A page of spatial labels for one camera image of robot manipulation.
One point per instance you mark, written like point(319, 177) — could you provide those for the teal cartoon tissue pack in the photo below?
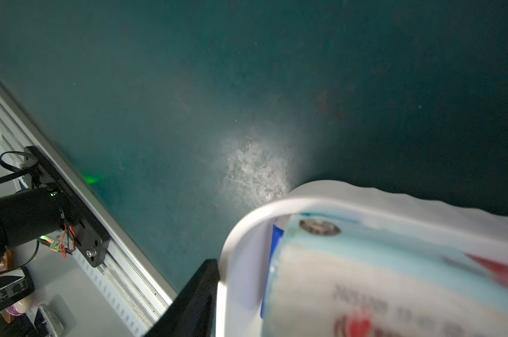
point(332, 277)

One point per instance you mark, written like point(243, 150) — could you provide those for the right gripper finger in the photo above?
point(192, 311)

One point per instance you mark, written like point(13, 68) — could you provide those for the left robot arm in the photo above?
point(27, 215)

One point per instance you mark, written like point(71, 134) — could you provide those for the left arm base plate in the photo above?
point(89, 235)

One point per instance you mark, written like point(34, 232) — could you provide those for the white plastic storage box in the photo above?
point(248, 250)

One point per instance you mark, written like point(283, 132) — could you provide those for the aluminium front rail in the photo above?
point(87, 275)

